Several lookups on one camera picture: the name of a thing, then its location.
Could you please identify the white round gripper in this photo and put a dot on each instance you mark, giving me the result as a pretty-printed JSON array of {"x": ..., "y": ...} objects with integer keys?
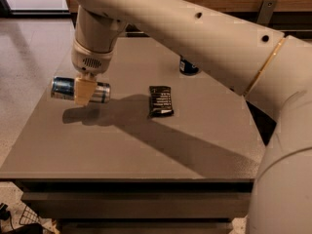
[{"x": 90, "y": 62}]

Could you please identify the silver blue redbull can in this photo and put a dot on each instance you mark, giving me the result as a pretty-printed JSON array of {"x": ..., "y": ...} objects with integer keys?
[{"x": 63, "y": 88}]

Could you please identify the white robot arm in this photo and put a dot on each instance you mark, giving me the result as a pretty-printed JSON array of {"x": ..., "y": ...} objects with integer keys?
[{"x": 269, "y": 69}]

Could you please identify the blue pepsi can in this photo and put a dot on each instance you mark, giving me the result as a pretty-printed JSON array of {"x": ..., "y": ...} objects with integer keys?
[{"x": 187, "y": 68}]

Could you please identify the black snack bar wrapper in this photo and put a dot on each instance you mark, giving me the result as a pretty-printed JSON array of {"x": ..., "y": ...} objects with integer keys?
[{"x": 160, "y": 101}]

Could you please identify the grey drawer cabinet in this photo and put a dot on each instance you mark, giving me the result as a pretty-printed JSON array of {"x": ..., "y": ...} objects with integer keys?
[{"x": 138, "y": 174}]

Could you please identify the black wire basket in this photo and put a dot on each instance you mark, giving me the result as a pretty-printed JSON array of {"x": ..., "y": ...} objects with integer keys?
[{"x": 29, "y": 222}]

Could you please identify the right metal rail bracket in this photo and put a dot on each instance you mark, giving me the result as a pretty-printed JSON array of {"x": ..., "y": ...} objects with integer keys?
[{"x": 266, "y": 11}]

